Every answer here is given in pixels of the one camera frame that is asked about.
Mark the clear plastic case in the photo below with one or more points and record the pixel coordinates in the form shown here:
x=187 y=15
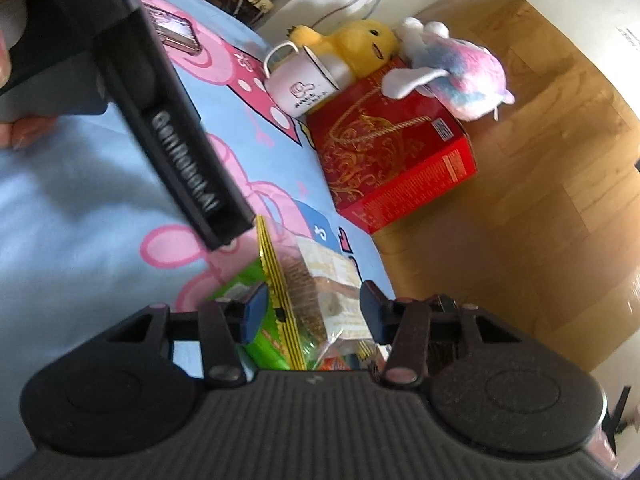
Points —
x=174 y=31

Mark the cartoon pig blanket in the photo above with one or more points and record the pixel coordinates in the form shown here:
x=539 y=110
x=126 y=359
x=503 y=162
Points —
x=89 y=235

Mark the white enamel mug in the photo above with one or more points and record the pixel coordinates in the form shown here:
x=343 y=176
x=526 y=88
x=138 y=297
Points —
x=298 y=83

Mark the red gift box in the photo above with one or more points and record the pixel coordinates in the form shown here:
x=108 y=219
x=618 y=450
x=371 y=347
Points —
x=385 y=158

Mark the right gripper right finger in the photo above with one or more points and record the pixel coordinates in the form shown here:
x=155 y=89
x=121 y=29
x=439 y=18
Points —
x=486 y=383

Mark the yellow duck plush toy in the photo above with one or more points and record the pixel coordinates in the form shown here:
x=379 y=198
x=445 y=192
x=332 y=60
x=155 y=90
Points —
x=364 y=46

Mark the wooden headboard panel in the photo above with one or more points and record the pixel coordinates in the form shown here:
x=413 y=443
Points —
x=546 y=234

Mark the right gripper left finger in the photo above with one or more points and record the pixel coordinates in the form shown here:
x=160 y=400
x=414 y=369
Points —
x=140 y=381

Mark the orange snack packet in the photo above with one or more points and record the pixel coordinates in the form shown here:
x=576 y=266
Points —
x=355 y=355

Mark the green snack packet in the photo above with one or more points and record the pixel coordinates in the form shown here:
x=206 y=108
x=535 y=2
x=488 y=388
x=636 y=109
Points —
x=259 y=336

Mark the clear yellow cracker bag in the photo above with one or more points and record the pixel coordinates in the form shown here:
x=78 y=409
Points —
x=314 y=292

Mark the pink blue plush toy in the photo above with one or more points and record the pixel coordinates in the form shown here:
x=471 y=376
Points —
x=467 y=79

